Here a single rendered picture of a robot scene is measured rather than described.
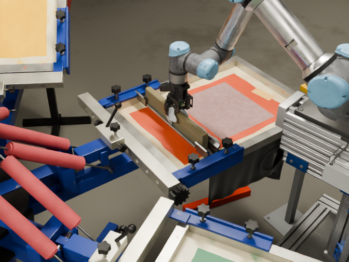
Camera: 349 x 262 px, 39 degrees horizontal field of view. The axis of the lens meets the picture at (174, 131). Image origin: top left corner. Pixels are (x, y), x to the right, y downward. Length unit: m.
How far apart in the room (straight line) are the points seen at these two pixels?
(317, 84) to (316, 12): 4.20
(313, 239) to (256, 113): 0.84
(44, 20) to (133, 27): 2.82
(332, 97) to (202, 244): 0.61
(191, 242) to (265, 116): 0.78
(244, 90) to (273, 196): 1.03
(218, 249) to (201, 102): 0.83
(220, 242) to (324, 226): 1.24
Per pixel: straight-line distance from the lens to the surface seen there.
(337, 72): 1.51
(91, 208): 3.07
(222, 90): 2.32
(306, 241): 2.69
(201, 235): 1.64
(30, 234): 1.49
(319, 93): 1.51
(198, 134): 1.88
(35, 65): 2.16
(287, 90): 2.31
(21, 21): 2.33
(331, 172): 1.66
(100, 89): 4.10
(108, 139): 1.82
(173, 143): 1.98
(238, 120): 2.13
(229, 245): 1.62
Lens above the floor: 2.21
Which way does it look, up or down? 38 degrees down
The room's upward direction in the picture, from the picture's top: 1 degrees clockwise
